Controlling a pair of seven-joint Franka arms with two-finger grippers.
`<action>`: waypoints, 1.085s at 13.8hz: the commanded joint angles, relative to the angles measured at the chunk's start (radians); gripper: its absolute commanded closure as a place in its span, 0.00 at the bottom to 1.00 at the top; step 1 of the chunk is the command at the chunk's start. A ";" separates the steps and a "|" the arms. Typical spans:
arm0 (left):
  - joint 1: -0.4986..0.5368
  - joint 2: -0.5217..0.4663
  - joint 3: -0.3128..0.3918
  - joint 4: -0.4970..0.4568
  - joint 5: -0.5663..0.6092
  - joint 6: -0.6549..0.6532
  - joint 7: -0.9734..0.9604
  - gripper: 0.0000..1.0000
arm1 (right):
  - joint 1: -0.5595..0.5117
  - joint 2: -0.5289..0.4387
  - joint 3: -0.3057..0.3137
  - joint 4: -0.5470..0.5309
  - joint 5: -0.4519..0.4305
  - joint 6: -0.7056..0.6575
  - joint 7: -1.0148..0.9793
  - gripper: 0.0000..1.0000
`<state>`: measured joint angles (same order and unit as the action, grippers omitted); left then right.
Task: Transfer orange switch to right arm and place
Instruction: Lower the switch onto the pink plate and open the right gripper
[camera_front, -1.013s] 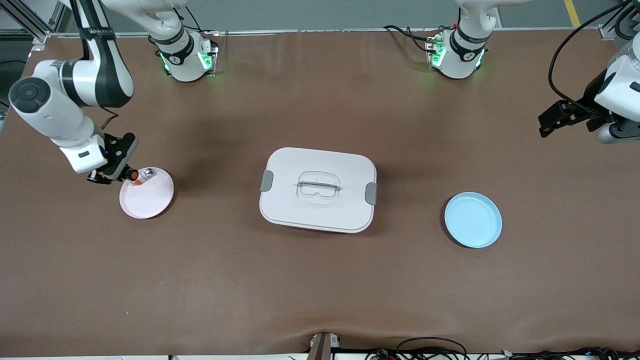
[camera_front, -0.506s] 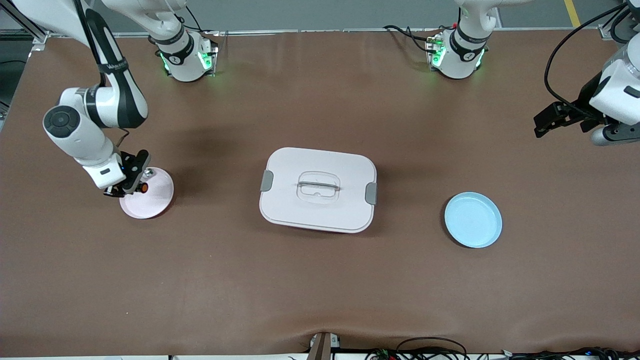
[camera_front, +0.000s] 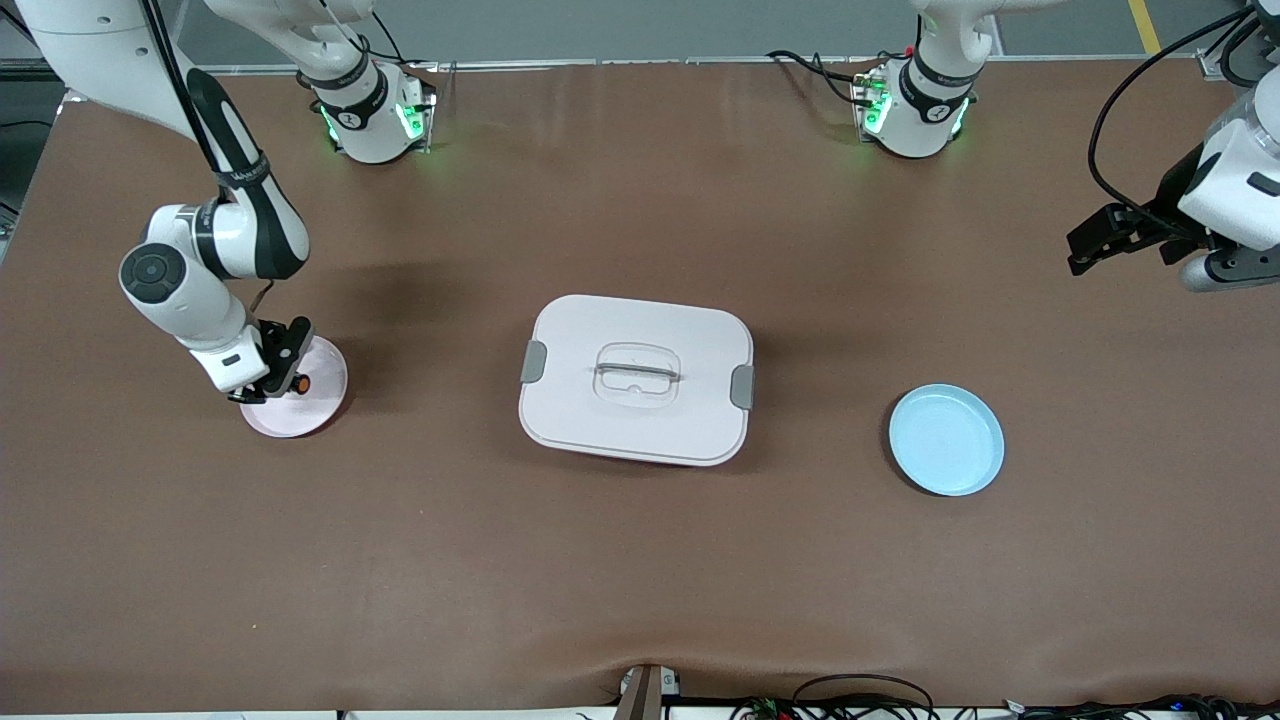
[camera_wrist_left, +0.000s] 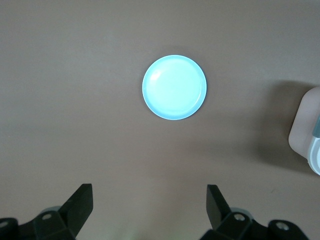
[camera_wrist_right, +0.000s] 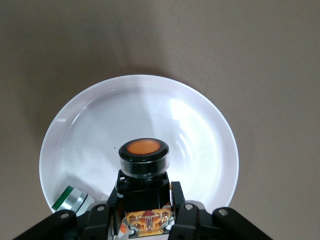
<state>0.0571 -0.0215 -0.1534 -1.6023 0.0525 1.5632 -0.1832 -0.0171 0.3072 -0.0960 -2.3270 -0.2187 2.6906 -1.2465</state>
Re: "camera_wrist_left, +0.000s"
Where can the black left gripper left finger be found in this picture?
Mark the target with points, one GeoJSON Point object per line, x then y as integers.
{"type": "Point", "coordinates": [65, 220]}

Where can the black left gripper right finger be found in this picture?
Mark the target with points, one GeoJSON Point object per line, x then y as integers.
{"type": "Point", "coordinates": [237, 225]}

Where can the white lidded storage box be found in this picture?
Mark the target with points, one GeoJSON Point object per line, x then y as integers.
{"type": "Point", "coordinates": [303, 120]}

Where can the light blue round plate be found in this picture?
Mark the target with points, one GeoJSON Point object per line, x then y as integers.
{"type": "Point", "coordinates": [175, 87]}

